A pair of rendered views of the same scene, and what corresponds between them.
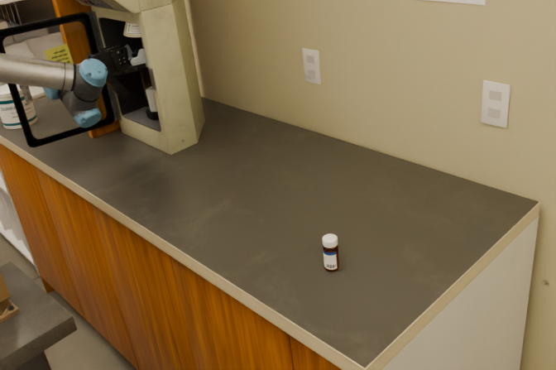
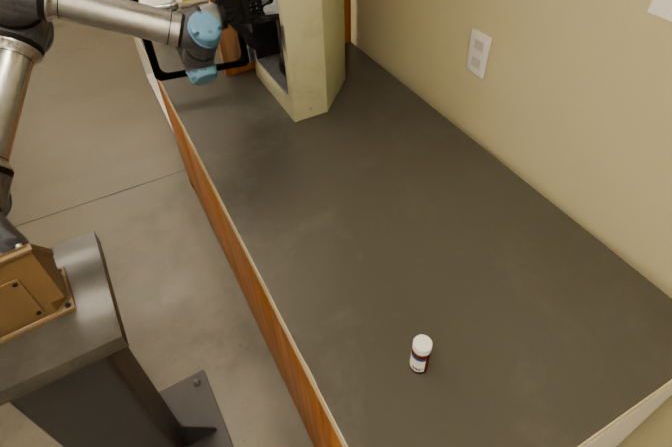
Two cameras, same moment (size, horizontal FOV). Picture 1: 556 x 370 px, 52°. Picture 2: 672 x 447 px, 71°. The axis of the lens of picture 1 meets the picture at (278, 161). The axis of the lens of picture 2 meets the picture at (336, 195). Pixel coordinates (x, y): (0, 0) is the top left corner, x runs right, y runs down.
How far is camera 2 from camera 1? 0.60 m
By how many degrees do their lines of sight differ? 21
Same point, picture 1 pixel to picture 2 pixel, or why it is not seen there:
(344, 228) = (452, 302)
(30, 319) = (82, 324)
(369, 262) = (466, 373)
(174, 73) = (310, 33)
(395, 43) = (598, 65)
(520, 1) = not seen: outside the picture
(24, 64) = (120, 11)
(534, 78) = not seen: outside the picture
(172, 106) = (303, 71)
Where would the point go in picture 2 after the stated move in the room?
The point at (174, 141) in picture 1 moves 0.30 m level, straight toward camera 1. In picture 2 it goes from (300, 109) to (288, 177)
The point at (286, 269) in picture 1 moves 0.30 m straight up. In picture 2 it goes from (365, 348) to (367, 243)
